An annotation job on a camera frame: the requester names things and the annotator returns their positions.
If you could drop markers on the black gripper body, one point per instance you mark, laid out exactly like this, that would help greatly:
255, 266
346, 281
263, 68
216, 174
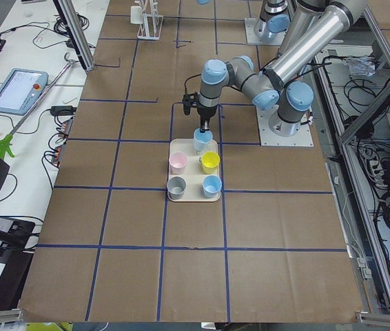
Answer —
204, 112

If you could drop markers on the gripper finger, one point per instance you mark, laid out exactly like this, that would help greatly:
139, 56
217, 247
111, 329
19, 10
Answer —
204, 126

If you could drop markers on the light blue cup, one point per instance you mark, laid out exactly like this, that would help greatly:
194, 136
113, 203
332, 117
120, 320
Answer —
212, 185
201, 139

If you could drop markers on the white plastic cup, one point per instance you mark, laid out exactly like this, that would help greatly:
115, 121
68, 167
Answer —
136, 15

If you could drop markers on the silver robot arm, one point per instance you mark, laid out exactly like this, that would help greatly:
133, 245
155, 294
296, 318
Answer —
274, 20
313, 25

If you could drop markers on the yellow plastic cup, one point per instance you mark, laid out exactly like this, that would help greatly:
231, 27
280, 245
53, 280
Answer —
210, 162

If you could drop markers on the pink plastic cup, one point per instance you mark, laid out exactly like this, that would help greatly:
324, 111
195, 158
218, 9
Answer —
177, 162

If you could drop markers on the grey plastic cup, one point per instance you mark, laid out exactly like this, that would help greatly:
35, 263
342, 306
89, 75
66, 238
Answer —
176, 187

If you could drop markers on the cream plastic tray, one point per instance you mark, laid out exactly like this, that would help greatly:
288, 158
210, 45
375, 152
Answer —
193, 173

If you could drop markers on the blue teach pendant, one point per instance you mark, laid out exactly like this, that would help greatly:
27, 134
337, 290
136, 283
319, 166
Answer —
21, 89

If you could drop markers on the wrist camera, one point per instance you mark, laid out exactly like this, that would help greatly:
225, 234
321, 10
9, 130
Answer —
189, 101

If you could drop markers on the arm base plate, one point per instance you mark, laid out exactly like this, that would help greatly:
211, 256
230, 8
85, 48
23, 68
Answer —
276, 133
257, 33

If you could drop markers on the white wire cup rack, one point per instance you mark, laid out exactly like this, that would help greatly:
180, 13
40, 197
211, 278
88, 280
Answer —
150, 29

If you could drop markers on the aluminium frame post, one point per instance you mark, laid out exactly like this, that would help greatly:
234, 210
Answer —
68, 15

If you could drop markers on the green handled reacher grabber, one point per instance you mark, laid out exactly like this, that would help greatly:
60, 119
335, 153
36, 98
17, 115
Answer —
5, 142

